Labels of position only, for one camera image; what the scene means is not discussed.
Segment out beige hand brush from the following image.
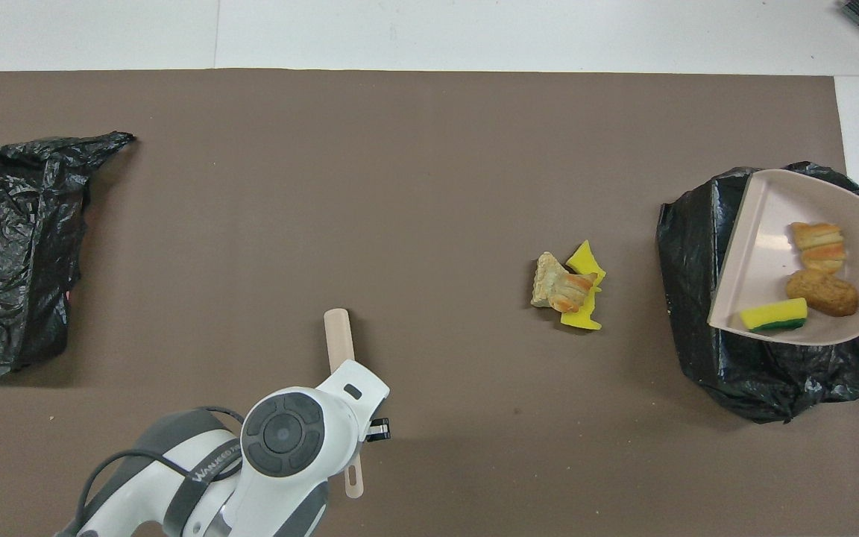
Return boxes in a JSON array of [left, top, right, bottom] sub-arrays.
[[324, 309, 365, 500]]

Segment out orange striped croissant toy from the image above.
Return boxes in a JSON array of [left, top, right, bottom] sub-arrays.
[[790, 222, 846, 274]]

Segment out green and yellow sponge piece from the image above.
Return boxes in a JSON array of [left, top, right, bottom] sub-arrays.
[[740, 298, 809, 333]]

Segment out beige plastic dustpan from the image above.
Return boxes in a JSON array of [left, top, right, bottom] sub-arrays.
[[707, 169, 859, 346]]

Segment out left black garbage bag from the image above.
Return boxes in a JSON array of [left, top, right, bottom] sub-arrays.
[[0, 131, 136, 376]]

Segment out right black garbage bag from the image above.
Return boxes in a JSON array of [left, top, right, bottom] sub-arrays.
[[655, 161, 859, 425]]

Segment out pale bread chunk toy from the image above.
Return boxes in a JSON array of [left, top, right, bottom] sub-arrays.
[[531, 251, 568, 308]]

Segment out brown bread bun toy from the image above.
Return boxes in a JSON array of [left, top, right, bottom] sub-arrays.
[[784, 269, 859, 318]]

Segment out yellow sponge piece green-backed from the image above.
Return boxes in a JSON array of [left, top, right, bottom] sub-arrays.
[[560, 287, 603, 331]]

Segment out black garbage bag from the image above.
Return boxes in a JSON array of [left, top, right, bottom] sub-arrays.
[[655, 161, 859, 425], [0, 131, 136, 376]]

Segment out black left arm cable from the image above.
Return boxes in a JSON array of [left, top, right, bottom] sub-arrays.
[[75, 406, 244, 537]]

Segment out brown paper table mat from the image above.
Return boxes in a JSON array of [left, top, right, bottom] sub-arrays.
[[0, 69, 859, 537]]

